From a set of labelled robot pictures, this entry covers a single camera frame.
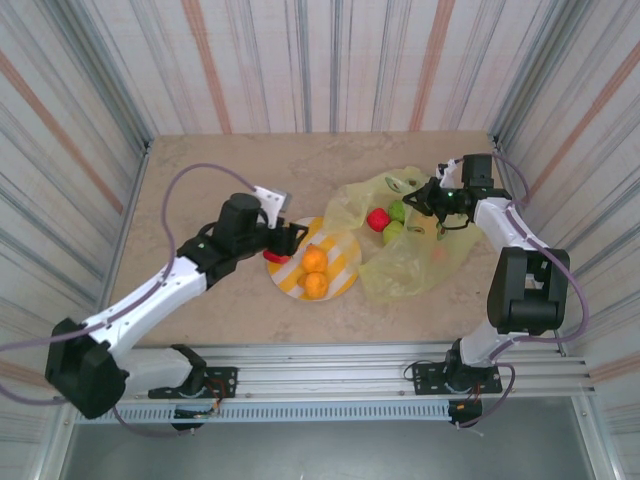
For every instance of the pinkish red fruit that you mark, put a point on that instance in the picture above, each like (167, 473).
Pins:
(378, 221)

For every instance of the red round fruit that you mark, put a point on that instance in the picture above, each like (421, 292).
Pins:
(276, 257)

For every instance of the aluminium rail frame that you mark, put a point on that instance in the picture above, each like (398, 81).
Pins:
(325, 365)

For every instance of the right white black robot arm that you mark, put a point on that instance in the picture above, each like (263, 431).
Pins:
(500, 230)

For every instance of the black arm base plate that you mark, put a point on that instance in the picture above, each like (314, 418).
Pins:
(427, 377)
(225, 382)

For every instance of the black mount bracket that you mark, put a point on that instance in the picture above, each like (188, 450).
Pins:
(189, 422)
(465, 412)

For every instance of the yellow translucent plastic bag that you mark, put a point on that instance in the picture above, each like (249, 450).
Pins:
(400, 280)

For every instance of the orange fruit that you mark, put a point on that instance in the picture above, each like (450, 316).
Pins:
(315, 260)
(315, 285)

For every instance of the yellow white striped plate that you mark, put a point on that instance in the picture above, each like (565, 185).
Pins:
(342, 260)

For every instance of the green round fruit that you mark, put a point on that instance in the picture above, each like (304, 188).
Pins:
(393, 233)
(398, 210)

